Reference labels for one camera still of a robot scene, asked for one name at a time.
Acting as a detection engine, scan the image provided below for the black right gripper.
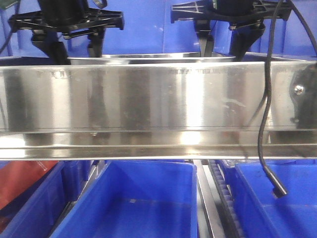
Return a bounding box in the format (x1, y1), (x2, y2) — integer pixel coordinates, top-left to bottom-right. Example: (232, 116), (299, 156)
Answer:
(170, 0), (278, 61)

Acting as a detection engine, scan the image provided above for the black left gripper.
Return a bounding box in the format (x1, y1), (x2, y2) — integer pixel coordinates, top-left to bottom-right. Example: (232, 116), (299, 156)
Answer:
(8, 0), (124, 65)

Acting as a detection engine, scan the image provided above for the silver metal tray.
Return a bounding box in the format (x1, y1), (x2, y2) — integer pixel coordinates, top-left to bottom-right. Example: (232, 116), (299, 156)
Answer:
(69, 52), (235, 65)

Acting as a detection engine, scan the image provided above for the blue bin upper left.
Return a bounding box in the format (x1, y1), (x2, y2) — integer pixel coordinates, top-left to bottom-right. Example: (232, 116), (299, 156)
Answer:
(0, 3), (20, 57)

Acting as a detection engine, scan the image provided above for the blue bin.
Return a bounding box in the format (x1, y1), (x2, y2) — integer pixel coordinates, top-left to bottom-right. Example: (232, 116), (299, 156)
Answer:
(11, 0), (232, 57)
(218, 159), (317, 238)
(0, 3), (20, 57)
(248, 0), (317, 57)
(0, 160), (93, 238)
(52, 161), (198, 238)

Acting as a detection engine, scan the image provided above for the blue bin upper right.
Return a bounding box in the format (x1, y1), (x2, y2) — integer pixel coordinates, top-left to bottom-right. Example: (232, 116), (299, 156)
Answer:
(248, 0), (317, 57)

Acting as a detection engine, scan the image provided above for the blue bin upper centre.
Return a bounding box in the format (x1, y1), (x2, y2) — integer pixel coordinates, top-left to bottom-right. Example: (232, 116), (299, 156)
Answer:
(11, 0), (232, 57)

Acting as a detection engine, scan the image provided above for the red bag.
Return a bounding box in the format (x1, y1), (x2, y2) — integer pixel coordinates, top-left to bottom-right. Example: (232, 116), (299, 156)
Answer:
(0, 161), (57, 209)

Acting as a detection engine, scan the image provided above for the blue bin lower centre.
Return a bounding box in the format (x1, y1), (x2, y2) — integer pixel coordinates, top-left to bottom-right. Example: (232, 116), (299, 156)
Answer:
(52, 161), (198, 238)

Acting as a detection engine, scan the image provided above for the blue bin lower left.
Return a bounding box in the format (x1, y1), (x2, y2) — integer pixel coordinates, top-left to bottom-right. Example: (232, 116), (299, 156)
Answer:
(0, 160), (93, 238)

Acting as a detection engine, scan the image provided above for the blue bin lower right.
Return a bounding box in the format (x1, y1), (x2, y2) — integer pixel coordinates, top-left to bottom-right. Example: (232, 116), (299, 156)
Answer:
(218, 159), (317, 238)

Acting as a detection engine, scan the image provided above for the roller conveyor track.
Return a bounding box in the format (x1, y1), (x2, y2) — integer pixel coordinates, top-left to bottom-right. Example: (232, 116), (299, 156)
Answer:
(193, 160), (244, 238)

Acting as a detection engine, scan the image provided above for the stainless steel shelf rail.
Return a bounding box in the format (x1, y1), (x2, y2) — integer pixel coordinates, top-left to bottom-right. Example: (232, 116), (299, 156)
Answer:
(0, 60), (317, 161)

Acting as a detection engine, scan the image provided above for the rail bolt right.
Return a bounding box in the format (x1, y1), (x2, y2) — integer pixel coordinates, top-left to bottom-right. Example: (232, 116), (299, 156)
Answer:
(294, 84), (305, 96)

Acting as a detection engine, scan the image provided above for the black hanging cable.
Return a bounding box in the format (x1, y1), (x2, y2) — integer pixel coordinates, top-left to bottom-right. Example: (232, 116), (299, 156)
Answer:
(257, 0), (317, 199)

